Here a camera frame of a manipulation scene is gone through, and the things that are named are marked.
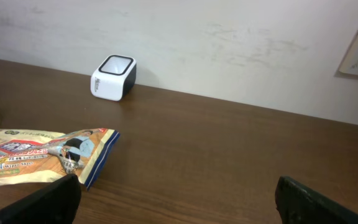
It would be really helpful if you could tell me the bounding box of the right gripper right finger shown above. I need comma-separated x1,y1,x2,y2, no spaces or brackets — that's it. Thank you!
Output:
275,176,358,224

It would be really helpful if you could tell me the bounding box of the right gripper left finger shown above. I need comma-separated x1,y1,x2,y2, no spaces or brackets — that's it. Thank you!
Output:
0,174,81,224

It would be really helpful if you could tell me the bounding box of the white barcode scanner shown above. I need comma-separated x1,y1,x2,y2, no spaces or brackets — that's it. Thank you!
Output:
90,55,137,101

